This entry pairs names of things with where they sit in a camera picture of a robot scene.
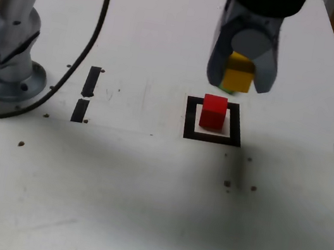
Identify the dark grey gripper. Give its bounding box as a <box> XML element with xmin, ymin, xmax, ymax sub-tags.
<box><xmin>203</xmin><ymin>0</ymin><xmax>290</xmax><ymax>97</ymax></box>

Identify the yellow cube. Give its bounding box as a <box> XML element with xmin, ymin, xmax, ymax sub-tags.
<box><xmin>221</xmin><ymin>50</ymin><xmax>259</xmax><ymax>95</ymax></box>

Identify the green cube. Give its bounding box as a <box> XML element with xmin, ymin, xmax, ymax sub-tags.
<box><xmin>217</xmin><ymin>81</ymin><xmax>237</xmax><ymax>96</ymax></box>

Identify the red cube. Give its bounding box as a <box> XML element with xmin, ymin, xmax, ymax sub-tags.
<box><xmin>197</xmin><ymin>92</ymin><xmax>230</xmax><ymax>132</ymax></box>

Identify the black tape square outline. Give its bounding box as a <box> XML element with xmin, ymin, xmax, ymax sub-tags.
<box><xmin>180</xmin><ymin>95</ymin><xmax>248</xmax><ymax>148</ymax></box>

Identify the black tape strip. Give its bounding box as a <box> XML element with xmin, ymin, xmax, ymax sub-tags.
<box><xmin>70</xmin><ymin>63</ymin><xmax>102</xmax><ymax>126</ymax></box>

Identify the black cable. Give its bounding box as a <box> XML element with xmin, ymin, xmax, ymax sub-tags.
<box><xmin>0</xmin><ymin>0</ymin><xmax>113</xmax><ymax>142</ymax></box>

